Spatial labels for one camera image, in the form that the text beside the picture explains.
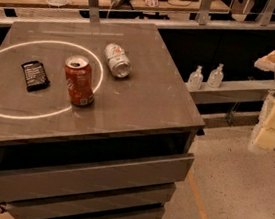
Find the silver 7up can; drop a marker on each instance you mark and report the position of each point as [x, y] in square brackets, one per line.
[117, 60]

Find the red soda can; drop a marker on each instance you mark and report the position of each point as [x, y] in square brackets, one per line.
[79, 79]

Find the right clear sanitizer bottle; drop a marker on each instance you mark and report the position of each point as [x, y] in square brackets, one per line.
[216, 76]

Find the clear sanitizer bottle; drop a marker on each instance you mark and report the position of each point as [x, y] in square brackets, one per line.
[216, 76]
[195, 79]

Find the left clear sanitizer bottle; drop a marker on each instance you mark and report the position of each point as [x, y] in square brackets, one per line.
[195, 79]

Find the grey drawer cabinet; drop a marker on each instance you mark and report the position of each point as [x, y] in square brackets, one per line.
[118, 157]

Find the black snack packet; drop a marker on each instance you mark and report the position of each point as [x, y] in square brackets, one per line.
[35, 76]

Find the metal railing frame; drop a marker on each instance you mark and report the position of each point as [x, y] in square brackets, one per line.
[180, 15]

